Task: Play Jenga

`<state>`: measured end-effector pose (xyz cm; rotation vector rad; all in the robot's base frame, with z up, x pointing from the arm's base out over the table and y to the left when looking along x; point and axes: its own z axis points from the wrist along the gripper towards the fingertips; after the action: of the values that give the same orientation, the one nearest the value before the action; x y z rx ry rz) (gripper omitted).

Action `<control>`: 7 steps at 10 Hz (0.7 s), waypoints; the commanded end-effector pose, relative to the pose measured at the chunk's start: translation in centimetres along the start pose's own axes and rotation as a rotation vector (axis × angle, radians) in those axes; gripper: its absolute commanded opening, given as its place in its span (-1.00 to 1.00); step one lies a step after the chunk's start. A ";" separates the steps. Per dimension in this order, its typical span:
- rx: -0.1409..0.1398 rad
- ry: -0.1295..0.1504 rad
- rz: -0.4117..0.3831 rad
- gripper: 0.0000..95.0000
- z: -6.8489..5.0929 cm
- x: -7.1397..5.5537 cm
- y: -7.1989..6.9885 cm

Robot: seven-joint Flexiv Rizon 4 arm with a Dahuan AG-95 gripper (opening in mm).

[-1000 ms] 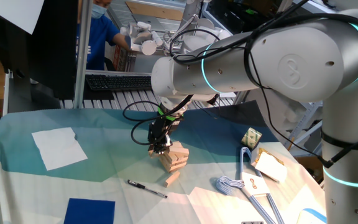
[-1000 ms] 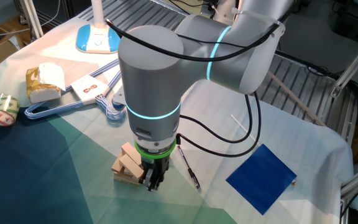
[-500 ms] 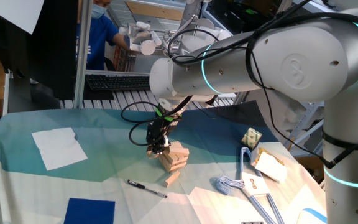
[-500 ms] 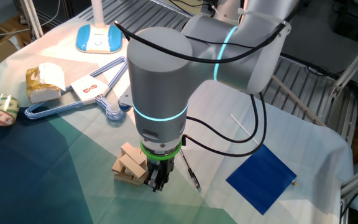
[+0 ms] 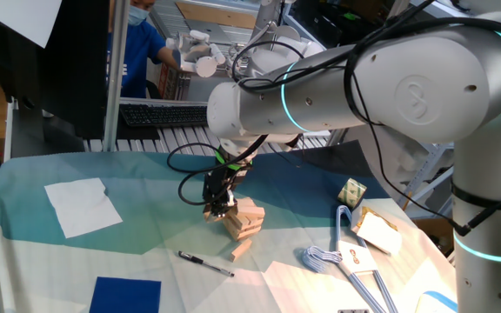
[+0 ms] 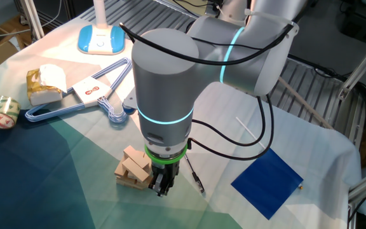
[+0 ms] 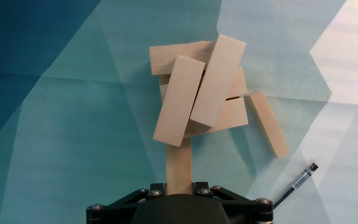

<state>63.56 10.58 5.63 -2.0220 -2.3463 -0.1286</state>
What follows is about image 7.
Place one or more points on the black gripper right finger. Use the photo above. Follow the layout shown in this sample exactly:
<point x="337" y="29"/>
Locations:
<point x="250" y="211"/>

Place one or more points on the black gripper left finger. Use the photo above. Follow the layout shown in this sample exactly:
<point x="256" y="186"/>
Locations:
<point x="110" y="211"/>

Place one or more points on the wooden jenga block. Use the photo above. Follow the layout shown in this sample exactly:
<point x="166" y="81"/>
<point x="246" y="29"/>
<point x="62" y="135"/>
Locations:
<point x="179" y="99"/>
<point x="217" y="81"/>
<point x="166" y="59"/>
<point x="179" y="168"/>
<point x="238" y="84"/>
<point x="232" y="115"/>
<point x="267" y="124"/>
<point x="164" y="93"/>

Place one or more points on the black ballpoint pen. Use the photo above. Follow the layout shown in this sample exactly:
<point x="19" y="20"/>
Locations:
<point x="297" y="183"/>

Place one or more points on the blue green patterned tablecloth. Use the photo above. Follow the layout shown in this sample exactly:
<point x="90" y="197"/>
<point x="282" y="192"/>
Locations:
<point x="57" y="124"/>

